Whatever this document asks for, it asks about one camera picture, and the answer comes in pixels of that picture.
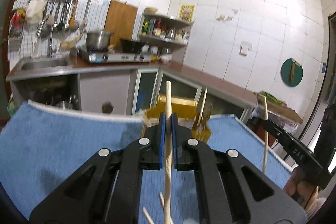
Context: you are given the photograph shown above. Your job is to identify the person's right hand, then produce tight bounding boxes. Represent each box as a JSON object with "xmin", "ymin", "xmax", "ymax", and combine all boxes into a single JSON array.
[{"xmin": 283, "ymin": 169, "xmax": 320, "ymax": 214}]

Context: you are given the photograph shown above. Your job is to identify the black wok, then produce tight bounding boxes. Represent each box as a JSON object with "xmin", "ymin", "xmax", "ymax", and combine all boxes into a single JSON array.
[{"xmin": 119, "ymin": 38, "xmax": 148, "ymax": 53}]

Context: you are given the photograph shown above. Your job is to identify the steel cooking pot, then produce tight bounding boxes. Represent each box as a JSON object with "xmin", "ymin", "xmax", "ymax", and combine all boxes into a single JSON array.
[{"xmin": 85, "ymin": 30, "xmax": 113, "ymax": 49}]

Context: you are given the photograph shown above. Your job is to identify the pale bamboo chopstick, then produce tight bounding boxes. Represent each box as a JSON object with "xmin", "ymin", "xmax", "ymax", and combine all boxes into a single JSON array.
[
  {"xmin": 262, "ymin": 95, "xmax": 270, "ymax": 174},
  {"xmin": 198, "ymin": 88, "xmax": 209, "ymax": 130},
  {"xmin": 163, "ymin": 81, "xmax": 176, "ymax": 224}
]

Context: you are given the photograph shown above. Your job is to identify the glass door counter cabinet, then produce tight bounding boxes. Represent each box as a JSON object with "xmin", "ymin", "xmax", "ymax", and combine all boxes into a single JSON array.
[{"xmin": 10, "ymin": 69, "xmax": 253, "ymax": 119}]

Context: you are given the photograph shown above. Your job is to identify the steel sink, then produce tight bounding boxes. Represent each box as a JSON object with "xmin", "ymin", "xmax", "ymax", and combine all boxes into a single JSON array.
[{"xmin": 20, "ymin": 58, "xmax": 74, "ymax": 71}]

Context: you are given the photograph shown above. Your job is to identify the hanging brush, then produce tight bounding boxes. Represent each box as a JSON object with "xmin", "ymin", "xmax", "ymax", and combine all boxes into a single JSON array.
[{"xmin": 289, "ymin": 59, "xmax": 302, "ymax": 83}]

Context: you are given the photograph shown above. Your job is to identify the pile of wooden chopsticks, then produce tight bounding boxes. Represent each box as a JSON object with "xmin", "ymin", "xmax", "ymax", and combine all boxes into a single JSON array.
[{"xmin": 142, "ymin": 192, "xmax": 174, "ymax": 224}]

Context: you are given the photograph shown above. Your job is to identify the blue knitted blanket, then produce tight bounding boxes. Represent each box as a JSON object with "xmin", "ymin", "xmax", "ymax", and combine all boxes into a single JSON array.
[{"xmin": 0, "ymin": 101, "xmax": 294, "ymax": 224}]

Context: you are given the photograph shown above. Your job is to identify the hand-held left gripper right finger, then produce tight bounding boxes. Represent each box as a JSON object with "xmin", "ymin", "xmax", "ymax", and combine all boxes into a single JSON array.
[{"xmin": 171, "ymin": 112, "xmax": 308, "ymax": 224}]

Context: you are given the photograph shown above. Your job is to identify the row of sauce bottles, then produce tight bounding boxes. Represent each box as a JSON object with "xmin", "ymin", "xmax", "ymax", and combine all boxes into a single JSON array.
[{"xmin": 142, "ymin": 18, "xmax": 168, "ymax": 37}]

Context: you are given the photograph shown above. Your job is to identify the green round cutting board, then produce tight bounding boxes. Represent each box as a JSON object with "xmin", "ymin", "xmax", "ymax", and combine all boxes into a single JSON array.
[{"xmin": 280, "ymin": 58, "xmax": 304, "ymax": 87}]

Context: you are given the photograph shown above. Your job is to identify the yellow perforated utensil holder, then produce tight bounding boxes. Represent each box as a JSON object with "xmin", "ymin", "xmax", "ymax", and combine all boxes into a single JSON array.
[{"xmin": 143, "ymin": 94, "xmax": 212, "ymax": 144}]

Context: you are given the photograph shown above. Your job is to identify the corner wall shelf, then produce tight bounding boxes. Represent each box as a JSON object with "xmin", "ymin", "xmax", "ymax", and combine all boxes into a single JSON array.
[{"xmin": 137, "ymin": 12, "xmax": 194, "ymax": 46}]

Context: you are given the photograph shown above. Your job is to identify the wall stickers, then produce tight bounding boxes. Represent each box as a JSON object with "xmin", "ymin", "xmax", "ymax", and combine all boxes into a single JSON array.
[{"xmin": 216, "ymin": 9, "xmax": 239, "ymax": 22}]

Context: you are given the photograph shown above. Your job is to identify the brown kitchen counter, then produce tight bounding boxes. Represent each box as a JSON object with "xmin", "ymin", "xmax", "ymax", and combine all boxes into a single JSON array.
[{"xmin": 6, "ymin": 60, "xmax": 304, "ymax": 125}]

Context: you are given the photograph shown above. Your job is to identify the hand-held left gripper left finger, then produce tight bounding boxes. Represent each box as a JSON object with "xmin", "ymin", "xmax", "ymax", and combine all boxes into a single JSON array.
[{"xmin": 29, "ymin": 112, "xmax": 167, "ymax": 224}]

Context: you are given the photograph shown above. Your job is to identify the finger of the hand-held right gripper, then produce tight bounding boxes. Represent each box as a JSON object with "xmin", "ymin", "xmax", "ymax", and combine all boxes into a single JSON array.
[{"xmin": 263, "ymin": 119, "xmax": 292, "ymax": 147}]

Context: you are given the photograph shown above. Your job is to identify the steel faucet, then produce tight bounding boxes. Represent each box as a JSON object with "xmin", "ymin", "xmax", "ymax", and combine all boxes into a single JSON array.
[{"xmin": 37, "ymin": 15, "xmax": 58, "ymax": 58}]

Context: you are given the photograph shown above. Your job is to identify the row of hanging kitchen utensils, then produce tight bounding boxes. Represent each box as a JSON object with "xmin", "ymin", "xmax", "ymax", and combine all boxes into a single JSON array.
[{"xmin": 45, "ymin": 0, "xmax": 80, "ymax": 31}]

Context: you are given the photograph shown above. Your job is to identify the yellow wall picture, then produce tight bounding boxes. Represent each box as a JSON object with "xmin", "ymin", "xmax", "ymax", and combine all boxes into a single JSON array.
[{"xmin": 179, "ymin": 5, "xmax": 196, "ymax": 21}]

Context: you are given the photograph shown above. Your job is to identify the white hanging cloth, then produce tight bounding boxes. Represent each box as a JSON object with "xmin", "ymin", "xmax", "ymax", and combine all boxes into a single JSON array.
[{"xmin": 26, "ymin": 0, "xmax": 48, "ymax": 24}]

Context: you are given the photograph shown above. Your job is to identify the steel gas stove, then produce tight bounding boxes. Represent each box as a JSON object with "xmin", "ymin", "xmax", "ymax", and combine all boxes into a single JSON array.
[{"xmin": 79, "ymin": 46, "xmax": 153, "ymax": 64}]

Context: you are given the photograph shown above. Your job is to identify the wooden cutting board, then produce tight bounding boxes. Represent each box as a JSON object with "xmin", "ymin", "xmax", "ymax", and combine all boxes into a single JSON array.
[{"xmin": 106, "ymin": 0, "xmax": 138, "ymax": 47}]

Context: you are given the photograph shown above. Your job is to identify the green vegetables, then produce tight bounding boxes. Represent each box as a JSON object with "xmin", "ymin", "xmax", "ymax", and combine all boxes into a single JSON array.
[{"xmin": 261, "ymin": 91, "xmax": 285, "ymax": 104}]

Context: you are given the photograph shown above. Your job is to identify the red hanging scrubber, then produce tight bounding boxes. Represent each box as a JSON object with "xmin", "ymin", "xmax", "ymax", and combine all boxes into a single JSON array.
[{"xmin": 10, "ymin": 9, "xmax": 27, "ymax": 28}]

